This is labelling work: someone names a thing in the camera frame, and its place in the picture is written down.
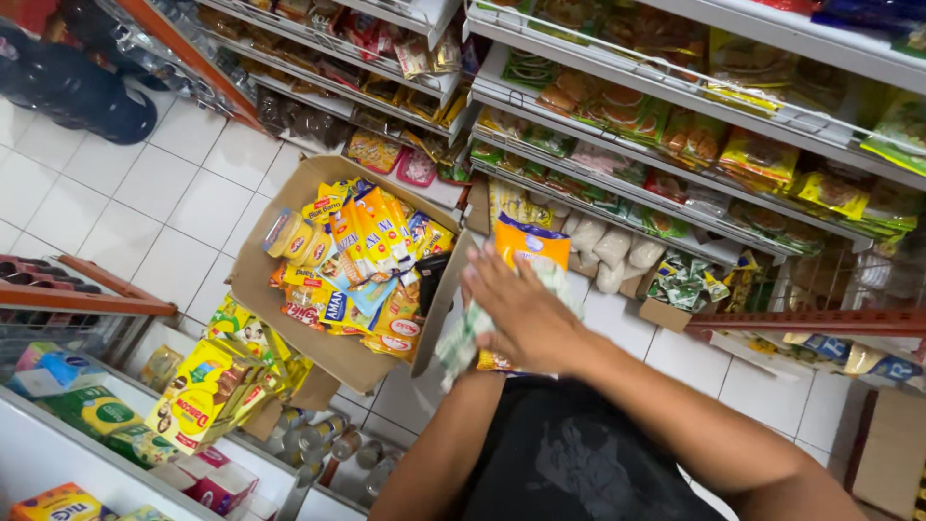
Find person's right hand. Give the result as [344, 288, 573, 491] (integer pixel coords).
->
[461, 245, 590, 377]

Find orange snack packet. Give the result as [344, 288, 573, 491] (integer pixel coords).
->
[476, 213, 572, 377]

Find green white checked cloth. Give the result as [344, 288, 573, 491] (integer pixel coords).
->
[434, 257, 584, 393]

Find heap of white sugar bags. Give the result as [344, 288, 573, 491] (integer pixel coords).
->
[563, 211, 668, 295]

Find small carton of green sachets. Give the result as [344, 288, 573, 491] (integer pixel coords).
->
[639, 249, 733, 334]

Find person's black shirt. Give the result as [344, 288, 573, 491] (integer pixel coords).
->
[460, 376, 728, 521]

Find open cardboard box of packets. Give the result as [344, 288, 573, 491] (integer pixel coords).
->
[227, 155, 480, 396]

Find group of tin cans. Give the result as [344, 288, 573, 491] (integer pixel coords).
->
[273, 405, 406, 502]

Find white shelf of spice sachets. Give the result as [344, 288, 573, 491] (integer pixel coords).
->
[191, 0, 480, 211]

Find white shelf of snack packets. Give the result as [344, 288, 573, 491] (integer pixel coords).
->
[463, 0, 926, 265]

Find stack of yellow milk boxes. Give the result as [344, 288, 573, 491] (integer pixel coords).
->
[143, 295, 313, 458]

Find orange metal rack with bottles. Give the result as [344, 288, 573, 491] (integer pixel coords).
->
[0, 253, 179, 341]

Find low white shelf with goods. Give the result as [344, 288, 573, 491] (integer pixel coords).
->
[0, 320, 366, 521]

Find dark blue water jugs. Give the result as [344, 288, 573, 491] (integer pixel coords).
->
[0, 18, 159, 146]

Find brown cardboard carton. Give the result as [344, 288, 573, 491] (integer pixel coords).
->
[845, 386, 926, 521]

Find orange metal shelf rail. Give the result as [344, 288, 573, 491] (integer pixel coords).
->
[686, 307, 926, 339]

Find row of packets under rail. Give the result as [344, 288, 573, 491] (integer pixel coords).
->
[723, 331, 926, 393]

